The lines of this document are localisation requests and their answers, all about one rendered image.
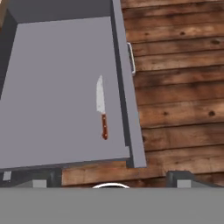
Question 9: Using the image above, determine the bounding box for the knife with brown handle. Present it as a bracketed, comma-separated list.
[95, 74, 109, 141]

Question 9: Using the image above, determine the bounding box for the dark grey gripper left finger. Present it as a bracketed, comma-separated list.
[0, 169, 63, 189]

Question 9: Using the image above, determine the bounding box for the open grey drawer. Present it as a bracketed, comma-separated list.
[0, 0, 148, 173]

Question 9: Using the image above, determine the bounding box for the silver drawer handle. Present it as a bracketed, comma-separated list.
[126, 41, 137, 75]

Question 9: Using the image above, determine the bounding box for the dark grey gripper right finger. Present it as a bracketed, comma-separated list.
[165, 170, 223, 189]

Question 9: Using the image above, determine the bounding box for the white round object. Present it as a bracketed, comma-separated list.
[92, 182, 131, 189]

